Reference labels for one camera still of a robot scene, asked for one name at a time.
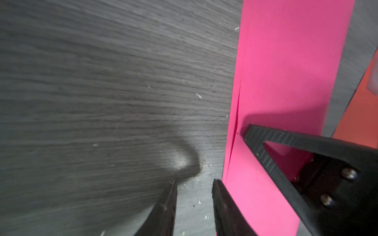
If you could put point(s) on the magenta paper sheet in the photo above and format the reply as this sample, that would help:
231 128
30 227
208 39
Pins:
287 61

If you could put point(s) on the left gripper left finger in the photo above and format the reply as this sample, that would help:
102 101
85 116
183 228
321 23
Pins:
161 219

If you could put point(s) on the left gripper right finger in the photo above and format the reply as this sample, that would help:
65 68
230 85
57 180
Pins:
229 220

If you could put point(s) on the red square paper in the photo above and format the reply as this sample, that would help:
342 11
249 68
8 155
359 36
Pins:
359 123

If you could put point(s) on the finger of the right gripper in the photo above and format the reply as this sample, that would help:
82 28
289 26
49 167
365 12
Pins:
332 185

